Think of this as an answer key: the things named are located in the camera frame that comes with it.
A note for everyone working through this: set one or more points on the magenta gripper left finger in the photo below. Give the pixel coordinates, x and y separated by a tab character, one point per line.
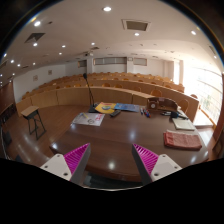
70	166

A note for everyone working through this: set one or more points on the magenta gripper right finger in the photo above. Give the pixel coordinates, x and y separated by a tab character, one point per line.
151	166

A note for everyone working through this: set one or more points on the folded pink towel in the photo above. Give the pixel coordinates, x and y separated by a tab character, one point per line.
182	140

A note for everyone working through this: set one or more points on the black gooseneck microphone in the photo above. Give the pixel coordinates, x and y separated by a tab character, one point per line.
92	104

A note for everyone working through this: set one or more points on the wooden desktop organizer box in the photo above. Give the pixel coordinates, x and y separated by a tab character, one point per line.
161	103

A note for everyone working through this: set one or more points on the black remote control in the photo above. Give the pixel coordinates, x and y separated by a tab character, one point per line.
115	113

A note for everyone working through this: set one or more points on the small lectern stand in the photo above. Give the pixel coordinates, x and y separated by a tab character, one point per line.
31	114

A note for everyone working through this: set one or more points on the blue paper sheet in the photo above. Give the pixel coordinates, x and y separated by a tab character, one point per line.
127	107

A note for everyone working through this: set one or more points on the curved wooden front desk row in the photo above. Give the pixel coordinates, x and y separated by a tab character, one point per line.
80	96

